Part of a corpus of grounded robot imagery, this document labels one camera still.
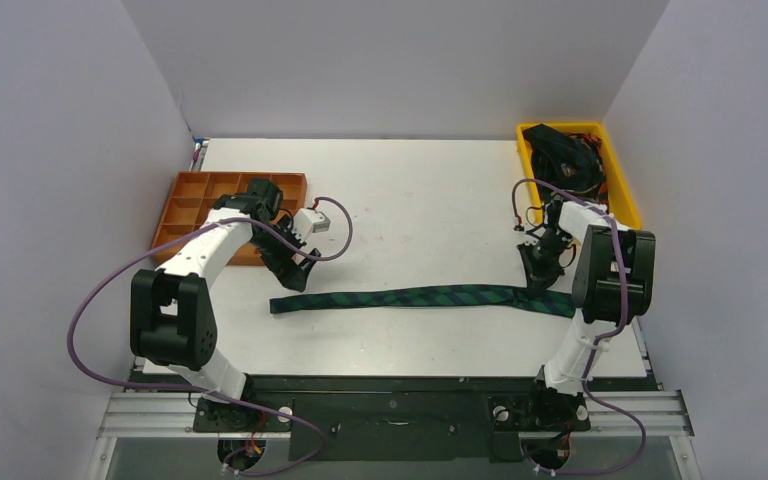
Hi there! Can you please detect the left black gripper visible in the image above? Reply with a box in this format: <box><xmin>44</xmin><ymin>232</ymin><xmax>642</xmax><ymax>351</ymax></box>
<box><xmin>249</xmin><ymin>216</ymin><xmax>320</xmax><ymax>291</ymax></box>

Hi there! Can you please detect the green navy striped tie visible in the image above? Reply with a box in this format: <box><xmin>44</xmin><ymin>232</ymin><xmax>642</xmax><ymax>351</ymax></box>
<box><xmin>269</xmin><ymin>284</ymin><xmax>576</xmax><ymax>318</ymax></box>

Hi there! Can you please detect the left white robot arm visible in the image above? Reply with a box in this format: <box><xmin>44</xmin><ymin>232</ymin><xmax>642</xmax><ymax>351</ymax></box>
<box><xmin>130</xmin><ymin>178</ymin><xmax>330</xmax><ymax>430</ymax></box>

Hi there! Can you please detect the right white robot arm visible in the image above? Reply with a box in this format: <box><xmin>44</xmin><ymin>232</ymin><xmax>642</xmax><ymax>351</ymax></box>
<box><xmin>518</xmin><ymin>199</ymin><xmax>656</xmax><ymax>427</ymax></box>

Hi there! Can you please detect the pile of dark ties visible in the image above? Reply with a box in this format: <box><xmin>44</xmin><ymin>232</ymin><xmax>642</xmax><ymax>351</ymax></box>
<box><xmin>522</xmin><ymin>124</ymin><xmax>608</xmax><ymax>203</ymax></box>

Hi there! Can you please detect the yellow plastic bin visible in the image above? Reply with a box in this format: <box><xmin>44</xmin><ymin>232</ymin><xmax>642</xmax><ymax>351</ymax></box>
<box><xmin>515</xmin><ymin>121</ymin><xmax>643</xmax><ymax>230</ymax></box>

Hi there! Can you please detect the orange compartment tray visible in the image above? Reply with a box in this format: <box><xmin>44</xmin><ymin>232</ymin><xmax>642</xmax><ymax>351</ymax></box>
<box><xmin>151</xmin><ymin>171</ymin><xmax>307</xmax><ymax>248</ymax></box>

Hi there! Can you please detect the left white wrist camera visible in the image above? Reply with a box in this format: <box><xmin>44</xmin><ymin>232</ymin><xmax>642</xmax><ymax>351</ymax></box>
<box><xmin>292</xmin><ymin>208</ymin><xmax>330</xmax><ymax>241</ymax></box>

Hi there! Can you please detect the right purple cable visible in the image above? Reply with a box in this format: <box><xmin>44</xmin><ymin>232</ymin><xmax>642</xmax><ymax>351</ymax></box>
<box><xmin>511</xmin><ymin>177</ymin><xmax>650</xmax><ymax>478</ymax></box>

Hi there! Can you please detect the purple cable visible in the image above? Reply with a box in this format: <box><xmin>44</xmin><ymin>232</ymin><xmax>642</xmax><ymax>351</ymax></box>
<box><xmin>67</xmin><ymin>195</ymin><xmax>355</xmax><ymax>478</ymax></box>
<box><xmin>511</xmin><ymin>177</ymin><xmax>650</xmax><ymax>478</ymax></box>

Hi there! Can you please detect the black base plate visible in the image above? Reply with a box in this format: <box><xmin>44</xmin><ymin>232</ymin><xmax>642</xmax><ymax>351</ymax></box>
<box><xmin>129</xmin><ymin>375</ymin><xmax>658</xmax><ymax>467</ymax></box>

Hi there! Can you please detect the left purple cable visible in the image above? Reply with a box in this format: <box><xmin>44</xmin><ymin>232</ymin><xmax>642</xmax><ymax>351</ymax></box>
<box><xmin>67</xmin><ymin>195</ymin><xmax>355</xmax><ymax>478</ymax></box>

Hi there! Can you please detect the aluminium rail frame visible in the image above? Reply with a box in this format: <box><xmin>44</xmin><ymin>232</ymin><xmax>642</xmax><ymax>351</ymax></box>
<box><xmin>96</xmin><ymin>391</ymin><xmax>702</xmax><ymax>479</ymax></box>

